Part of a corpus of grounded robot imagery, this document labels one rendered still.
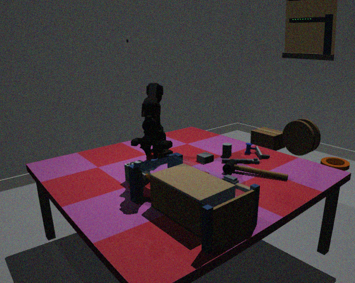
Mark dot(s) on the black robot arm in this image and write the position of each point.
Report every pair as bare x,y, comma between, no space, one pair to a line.
152,109

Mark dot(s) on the grey cylinder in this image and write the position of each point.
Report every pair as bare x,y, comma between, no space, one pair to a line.
227,149

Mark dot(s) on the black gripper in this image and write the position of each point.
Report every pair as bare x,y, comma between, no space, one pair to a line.
159,145

